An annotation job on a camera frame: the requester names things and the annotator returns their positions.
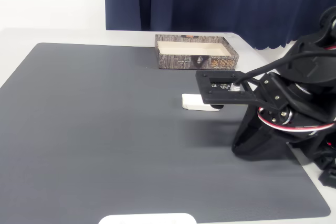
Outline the white rectangular block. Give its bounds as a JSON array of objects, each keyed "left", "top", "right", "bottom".
[{"left": 181, "top": 93, "right": 220, "bottom": 112}]

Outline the bark print cardboard box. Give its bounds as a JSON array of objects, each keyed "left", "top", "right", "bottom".
[{"left": 154, "top": 34, "right": 240, "bottom": 70}]

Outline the white rounded device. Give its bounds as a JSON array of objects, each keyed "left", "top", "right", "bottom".
[{"left": 98, "top": 212, "right": 197, "bottom": 224}]

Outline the grey mat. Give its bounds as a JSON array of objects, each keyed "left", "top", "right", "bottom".
[{"left": 0, "top": 42, "right": 331, "bottom": 221}]

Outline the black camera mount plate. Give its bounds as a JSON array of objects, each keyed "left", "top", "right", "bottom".
[{"left": 195, "top": 70, "right": 262, "bottom": 111}]

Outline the red white servo wire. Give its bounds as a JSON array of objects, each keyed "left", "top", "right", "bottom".
[{"left": 256, "top": 105, "right": 336, "bottom": 137}]

